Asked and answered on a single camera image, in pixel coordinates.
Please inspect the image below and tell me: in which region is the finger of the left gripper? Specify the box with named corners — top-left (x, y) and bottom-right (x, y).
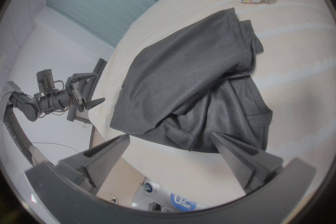
top-left (85, 98), bottom-right (106, 111)
top-left (73, 73), bottom-right (98, 82)

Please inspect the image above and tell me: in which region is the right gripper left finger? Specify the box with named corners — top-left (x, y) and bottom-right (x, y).
top-left (56, 134), bottom-right (131, 190)

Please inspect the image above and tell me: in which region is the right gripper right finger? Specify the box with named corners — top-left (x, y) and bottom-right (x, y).
top-left (212, 133), bottom-right (284, 196)

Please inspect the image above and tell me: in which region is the black T-shirt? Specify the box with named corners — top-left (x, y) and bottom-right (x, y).
top-left (109, 7), bottom-right (273, 153)

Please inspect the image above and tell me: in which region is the bed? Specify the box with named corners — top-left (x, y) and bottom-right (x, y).
top-left (74, 0), bottom-right (336, 204)

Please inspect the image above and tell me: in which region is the black chest of drawers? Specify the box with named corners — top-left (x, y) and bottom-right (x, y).
top-left (83, 58), bottom-right (107, 103)

